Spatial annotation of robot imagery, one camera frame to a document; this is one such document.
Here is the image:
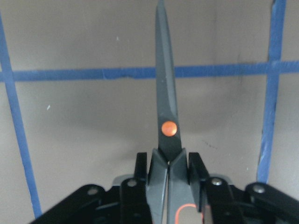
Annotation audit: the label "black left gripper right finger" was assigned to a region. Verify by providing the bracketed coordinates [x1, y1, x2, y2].
[189, 153, 299, 224]

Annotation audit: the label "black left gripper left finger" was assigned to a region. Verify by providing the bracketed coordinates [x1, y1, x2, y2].
[33, 153, 152, 224]

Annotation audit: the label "grey orange scissors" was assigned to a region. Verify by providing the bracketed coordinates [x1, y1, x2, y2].
[147, 0, 194, 224]

